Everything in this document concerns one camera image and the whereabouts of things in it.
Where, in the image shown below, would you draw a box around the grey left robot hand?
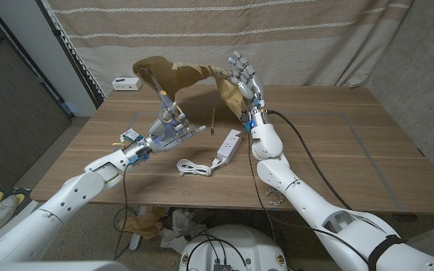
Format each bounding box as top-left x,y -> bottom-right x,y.
124,102 -> 207,163

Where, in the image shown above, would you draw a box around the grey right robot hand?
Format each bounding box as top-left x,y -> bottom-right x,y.
228,50 -> 267,127

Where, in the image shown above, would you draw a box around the grey yellow scissors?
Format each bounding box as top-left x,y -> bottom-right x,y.
141,67 -> 186,127

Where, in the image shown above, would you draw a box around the floral patterned cloth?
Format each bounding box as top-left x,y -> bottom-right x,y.
132,55 -> 248,121

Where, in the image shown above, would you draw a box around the crumpled white paper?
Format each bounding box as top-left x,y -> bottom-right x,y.
159,209 -> 209,255

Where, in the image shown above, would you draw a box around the crumpled brown paper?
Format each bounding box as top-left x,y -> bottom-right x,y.
118,206 -> 169,240

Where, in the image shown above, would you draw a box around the white power strip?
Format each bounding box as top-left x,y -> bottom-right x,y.
216,129 -> 243,165

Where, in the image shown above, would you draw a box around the beige striped curtain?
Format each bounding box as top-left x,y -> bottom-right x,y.
45,0 -> 416,97

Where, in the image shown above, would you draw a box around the white outlet box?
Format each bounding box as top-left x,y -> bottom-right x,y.
112,77 -> 143,92

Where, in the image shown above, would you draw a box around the white table leg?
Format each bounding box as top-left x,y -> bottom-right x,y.
129,206 -> 146,252

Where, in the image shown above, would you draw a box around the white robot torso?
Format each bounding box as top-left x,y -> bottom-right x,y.
178,224 -> 289,271

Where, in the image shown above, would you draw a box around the dark grey door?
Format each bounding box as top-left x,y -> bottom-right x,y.
0,0 -> 73,189

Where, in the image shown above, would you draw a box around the white floor platform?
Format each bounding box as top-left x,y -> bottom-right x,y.
0,186 -> 52,257

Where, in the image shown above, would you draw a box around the grey fabric curtain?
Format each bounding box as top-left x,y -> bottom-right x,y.
337,0 -> 434,181

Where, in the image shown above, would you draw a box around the white coiled power cord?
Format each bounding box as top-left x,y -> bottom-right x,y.
175,157 -> 222,178

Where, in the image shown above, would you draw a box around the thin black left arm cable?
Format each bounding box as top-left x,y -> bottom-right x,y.
112,165 -> 137,261

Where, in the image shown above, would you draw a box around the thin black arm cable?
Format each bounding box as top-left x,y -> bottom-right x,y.
112,165 -> 137,261
246,129 -> 371,264

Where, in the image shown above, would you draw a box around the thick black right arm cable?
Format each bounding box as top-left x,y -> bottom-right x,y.
265,109 -> 353,211

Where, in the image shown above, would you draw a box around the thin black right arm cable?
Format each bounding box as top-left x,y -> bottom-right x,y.
246,129 -> 371,264

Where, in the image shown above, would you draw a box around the metal ring bracket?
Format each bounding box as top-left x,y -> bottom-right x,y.
264,187 -> 285,207

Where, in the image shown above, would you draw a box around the black looped torso cable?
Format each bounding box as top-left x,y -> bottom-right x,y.
186,231 -> 249,271

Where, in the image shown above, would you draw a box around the black frame with zigzag trim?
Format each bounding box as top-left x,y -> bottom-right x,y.
35,0 -> 107,108

